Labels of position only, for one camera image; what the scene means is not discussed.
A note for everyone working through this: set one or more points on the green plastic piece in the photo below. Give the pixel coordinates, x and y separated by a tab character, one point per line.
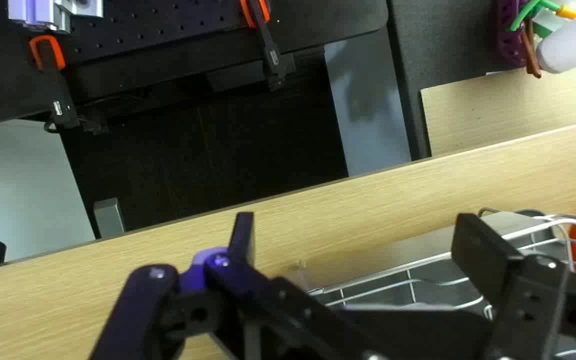
528	12

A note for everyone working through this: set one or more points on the grey panel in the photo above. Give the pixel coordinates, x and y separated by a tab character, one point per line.
369	107

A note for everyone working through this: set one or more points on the purple plastic basket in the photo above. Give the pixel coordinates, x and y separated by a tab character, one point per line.
508	40

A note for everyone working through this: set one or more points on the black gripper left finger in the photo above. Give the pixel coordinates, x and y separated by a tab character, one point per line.
249	300

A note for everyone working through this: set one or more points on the purple white plastic block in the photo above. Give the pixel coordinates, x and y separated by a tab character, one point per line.
35	11

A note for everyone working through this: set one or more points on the black pegboard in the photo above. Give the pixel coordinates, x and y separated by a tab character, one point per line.
168	33

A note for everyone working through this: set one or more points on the white spray bottle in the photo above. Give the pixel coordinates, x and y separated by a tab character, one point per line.
568	46

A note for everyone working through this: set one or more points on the black dish rack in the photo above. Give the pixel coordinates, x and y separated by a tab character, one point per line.
434	243

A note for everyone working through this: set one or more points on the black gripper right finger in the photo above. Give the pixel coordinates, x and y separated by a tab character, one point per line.
528	300

